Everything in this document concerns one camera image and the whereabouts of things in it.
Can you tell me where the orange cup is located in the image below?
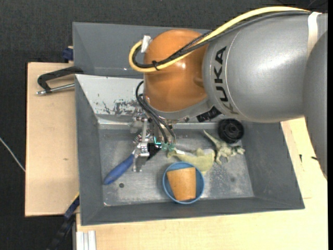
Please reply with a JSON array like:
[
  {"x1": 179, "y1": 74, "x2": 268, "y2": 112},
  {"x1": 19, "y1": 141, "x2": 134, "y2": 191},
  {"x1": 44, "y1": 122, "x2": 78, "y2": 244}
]
[{"x1": 166, "y1": 167, "x2": 197, "y2": 202}]

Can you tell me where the green toy dinosaur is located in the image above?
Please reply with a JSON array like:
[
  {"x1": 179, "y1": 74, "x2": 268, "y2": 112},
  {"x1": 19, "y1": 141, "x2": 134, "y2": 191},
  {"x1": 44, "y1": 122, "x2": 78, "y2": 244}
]
[{"x1": 202, "y1": 129, "x2": 246, "y2": 165}]

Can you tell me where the black round wheel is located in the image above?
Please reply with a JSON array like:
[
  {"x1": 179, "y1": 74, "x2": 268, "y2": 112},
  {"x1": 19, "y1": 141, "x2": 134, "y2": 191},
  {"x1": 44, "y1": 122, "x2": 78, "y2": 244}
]
[{"x1": 217, "y1": 118, "x2": 245, "y2": 144}]

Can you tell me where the brown cardboard board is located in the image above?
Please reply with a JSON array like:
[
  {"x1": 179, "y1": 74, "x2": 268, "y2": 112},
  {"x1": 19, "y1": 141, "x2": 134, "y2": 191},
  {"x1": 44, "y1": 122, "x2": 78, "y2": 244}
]
[{"x1": 24, "y1": 62, "x2": 80, "y2": 217}]

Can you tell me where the blue-handled tool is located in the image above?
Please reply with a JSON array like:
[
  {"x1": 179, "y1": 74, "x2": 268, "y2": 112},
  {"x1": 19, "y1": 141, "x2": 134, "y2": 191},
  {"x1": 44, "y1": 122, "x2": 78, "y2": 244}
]
[{"x1": 103, "y1": 149, "x2": 136, "y2": 185}]

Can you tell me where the black cylinder on white bracket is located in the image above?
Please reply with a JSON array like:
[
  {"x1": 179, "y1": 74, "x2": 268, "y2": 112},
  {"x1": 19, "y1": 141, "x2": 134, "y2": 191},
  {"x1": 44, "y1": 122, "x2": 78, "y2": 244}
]
[{"x1": 196, "y1": 107, "x2": 222, "y2": 123}]

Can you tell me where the pale green cloth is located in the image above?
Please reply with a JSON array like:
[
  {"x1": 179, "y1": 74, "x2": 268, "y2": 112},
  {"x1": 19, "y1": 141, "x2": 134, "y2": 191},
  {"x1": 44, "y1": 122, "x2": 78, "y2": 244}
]
[{"x1": 166, "y1": 147, "x2": 216, "y2": 174}]

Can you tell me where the blue round bowl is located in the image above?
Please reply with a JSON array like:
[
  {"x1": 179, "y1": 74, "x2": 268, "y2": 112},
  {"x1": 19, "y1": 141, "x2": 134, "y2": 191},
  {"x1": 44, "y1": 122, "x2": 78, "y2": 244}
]
[{"x1": 162, "y1": 161, "x2": 205, "y2": 205}]

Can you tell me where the grey metal bin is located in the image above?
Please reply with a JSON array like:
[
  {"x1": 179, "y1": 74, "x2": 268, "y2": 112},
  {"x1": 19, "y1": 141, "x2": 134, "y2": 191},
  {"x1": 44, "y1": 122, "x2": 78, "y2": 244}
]
[{"x1": 72, "y1": 21, "x2": 305, "y2": 226}]

